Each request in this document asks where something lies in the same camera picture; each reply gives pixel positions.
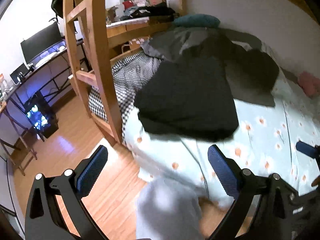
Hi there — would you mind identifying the black zip jacket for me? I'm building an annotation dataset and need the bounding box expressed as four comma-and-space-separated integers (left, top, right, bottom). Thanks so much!
133, 55, 240, 142

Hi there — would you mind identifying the light blue daisy duvet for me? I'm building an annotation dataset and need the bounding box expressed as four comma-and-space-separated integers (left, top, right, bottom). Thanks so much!
124, 74, 319, 206

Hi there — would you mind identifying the pink plush toy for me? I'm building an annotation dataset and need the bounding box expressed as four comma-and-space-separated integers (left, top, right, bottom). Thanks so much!
298, 71, 320, 98

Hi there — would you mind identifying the light blue jeans leg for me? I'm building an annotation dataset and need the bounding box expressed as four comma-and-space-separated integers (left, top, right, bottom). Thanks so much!
136, 178, 204, 239

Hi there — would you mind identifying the glowing computer tower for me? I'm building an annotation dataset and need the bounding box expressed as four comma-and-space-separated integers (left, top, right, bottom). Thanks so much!
23, 91, 59, 139

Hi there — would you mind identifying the dark grey blanket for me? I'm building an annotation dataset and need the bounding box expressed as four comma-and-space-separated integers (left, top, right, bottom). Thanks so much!
141, 27, 279, 107

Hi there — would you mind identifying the black white checkered sheet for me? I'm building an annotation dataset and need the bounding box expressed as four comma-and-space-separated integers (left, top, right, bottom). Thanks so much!
88, 52, 162, 143

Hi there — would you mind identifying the black computer monitor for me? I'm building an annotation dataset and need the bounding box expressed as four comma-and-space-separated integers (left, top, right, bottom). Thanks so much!
20, 22, 62, 64

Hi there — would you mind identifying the teal pillow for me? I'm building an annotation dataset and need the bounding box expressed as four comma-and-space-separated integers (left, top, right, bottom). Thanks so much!
173, 14, 220, 28

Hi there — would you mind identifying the black frame desk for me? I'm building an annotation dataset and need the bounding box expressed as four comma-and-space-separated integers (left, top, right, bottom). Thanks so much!
0, 39, 89, 176

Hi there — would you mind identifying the wooden bunk bed frame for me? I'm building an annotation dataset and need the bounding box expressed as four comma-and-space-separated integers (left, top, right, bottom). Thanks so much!
62, 0, 186, 145

